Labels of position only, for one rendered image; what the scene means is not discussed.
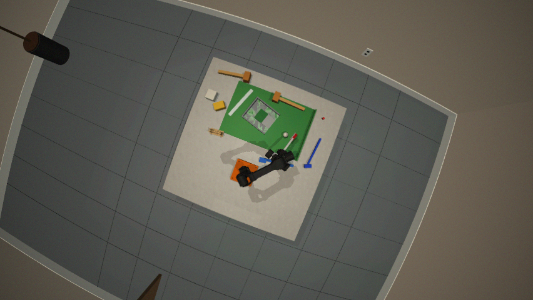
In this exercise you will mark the brown wooden mallet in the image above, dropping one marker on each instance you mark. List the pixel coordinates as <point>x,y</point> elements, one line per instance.
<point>246,76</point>
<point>277,97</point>

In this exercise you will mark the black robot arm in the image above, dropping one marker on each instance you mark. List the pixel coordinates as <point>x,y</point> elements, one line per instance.
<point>280,162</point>

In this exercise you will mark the yellow cube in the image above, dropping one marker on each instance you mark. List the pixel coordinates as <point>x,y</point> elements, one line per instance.
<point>219,105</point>

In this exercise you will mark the green putting mat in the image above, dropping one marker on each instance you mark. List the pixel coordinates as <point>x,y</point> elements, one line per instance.
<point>291,120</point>

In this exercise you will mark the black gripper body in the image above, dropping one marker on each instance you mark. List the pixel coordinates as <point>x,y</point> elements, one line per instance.
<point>269,154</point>

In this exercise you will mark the white flat strip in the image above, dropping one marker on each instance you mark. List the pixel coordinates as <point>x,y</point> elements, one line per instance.
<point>240,102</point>

